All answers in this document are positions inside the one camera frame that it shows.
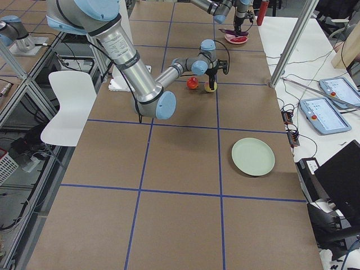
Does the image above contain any far teach pendant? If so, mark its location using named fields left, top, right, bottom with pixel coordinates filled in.
left=319, top=77, right=359, bottom=106

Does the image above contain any light green plate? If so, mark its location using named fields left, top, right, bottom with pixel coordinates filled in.
left=231, top=138, right=275, bottom=177

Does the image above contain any black monitor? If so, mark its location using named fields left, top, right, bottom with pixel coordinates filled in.
left=315, top=140, right=359, bottom=225

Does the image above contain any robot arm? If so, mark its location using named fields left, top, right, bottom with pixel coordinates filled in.
left=190, top=0, right=254, bottom=36
left=47, top=1, right=219, bottom=119

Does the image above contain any white plastic basket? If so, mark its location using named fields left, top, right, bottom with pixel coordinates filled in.
left=0, top=148, right=19, bottom=185

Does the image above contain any red chili pepper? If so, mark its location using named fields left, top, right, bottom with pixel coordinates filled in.
left=229, top=37, right=248, bottom=44

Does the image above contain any red tomato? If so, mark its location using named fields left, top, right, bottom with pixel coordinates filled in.
left=186, top=76, right=199, bottom=90

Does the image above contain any near teach pendant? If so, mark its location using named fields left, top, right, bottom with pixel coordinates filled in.
left=299, top=97, right=352, bottom=135

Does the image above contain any peach fruit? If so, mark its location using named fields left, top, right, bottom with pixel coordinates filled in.
left=204, top=82, right=217, bottom=93

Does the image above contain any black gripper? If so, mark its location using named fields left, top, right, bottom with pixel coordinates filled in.
left=233, top=11, right=247, bottom=32
left=206, top=67, right=218, bottom=90

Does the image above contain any black power box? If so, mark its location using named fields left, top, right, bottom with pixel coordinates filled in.
left=295, top=157, right=321, bottom=201

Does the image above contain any teach pendant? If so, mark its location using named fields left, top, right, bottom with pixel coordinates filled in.
left=299, top=97, right=352, bottom=135
left=319, top=77, right=359, bottom=106

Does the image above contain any purple eggplant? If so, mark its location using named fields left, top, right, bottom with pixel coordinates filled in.
left=218, top=28, right=249, bottom=37

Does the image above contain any aluminium frame post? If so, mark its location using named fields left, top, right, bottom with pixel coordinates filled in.
left=269, top=0, right=319, bottom=88

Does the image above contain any pink plate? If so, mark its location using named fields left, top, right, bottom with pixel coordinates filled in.
left=224, top=34, right=248, bottom=45

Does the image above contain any white chair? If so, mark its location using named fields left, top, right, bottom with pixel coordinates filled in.
left=40, top=70, right=97, bottom=147

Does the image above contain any red cylinder bottle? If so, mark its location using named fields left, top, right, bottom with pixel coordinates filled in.
left=256, top=0, right=269, bottom=26

